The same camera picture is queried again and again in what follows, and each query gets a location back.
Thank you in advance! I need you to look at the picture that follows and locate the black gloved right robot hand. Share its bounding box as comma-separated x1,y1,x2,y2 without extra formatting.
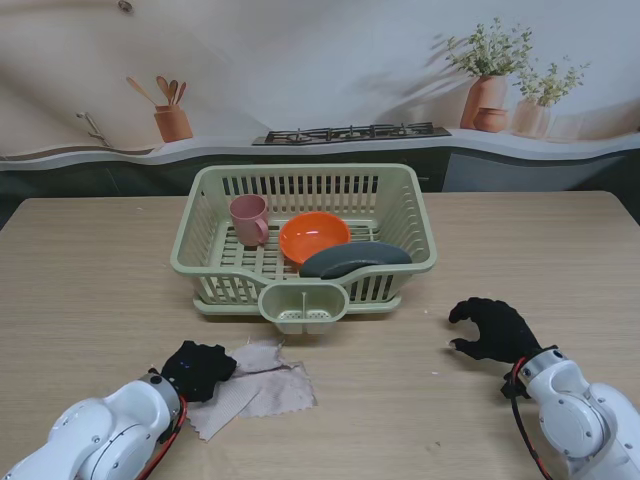
448,297,544,366

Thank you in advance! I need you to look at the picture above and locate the orange plastic bowl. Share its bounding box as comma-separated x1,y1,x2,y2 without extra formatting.
278,211,352,266

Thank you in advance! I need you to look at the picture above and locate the grey round plate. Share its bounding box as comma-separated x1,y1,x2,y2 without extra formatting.
299,241,414,280

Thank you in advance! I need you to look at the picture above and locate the red black right arm cable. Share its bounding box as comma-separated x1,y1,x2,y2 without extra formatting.
509,357,556,480

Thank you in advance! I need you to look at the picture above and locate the red black left arm cable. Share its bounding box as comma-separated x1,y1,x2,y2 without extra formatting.
137,394,189,480

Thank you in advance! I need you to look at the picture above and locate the pink plastic mug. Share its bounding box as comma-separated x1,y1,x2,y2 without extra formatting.
229,194,272,251

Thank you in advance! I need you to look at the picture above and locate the green cutlery holder cup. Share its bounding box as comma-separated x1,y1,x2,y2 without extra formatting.
258,282,350,335

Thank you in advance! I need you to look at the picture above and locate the pale pink wiping cloth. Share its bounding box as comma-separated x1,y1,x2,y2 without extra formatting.
185,337,320,442

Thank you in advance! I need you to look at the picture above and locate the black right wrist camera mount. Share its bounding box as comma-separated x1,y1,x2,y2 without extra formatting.
499,372,531,401

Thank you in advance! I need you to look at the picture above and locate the printed kitchen backdrop banner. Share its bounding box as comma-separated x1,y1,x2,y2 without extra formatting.
0,0,640,201

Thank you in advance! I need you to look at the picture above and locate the red black arm cable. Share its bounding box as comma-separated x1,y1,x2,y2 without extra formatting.
509,357,556,480
137,394,189,480

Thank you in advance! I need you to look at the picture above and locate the green plastic dish rack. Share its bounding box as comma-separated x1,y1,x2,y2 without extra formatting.
171,163,440,306

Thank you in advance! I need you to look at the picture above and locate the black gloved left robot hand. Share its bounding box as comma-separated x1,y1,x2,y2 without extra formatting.
159,340,238,404

